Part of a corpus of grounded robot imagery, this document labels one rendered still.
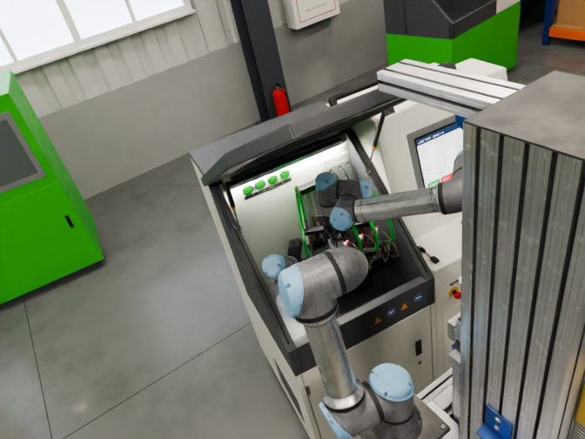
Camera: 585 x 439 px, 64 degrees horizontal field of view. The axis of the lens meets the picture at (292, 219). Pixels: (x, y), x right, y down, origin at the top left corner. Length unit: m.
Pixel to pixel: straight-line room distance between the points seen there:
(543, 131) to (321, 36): 5.76
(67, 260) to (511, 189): 3.94
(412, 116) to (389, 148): 0.17
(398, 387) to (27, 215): 3.39
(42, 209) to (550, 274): 3.77
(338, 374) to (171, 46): 4.74
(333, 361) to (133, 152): 4.71
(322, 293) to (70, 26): 4.53
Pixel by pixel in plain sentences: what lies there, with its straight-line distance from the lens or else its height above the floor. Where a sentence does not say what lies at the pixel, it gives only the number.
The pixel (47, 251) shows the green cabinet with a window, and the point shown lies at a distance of 4.37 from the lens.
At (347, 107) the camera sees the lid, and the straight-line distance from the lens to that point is 1.17.
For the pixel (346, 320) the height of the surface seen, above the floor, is 0.95.
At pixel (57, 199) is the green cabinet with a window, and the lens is 4.16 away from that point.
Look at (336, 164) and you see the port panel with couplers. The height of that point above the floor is 1.32.
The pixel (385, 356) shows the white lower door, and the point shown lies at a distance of 2.26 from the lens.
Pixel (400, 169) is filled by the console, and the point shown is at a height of 1.32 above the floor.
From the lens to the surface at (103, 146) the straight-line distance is 5.61.
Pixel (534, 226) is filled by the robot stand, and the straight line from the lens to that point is 0.88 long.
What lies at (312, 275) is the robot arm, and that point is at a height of 1.66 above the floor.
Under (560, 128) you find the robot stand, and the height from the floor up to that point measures 2.03.
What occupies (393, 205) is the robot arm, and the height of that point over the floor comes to 1.58.
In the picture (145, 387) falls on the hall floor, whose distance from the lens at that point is 3.35.
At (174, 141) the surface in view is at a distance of 5.81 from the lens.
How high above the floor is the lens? 2.42
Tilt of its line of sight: 35 degrees down
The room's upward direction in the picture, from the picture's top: 14 degrees counter-clockwise
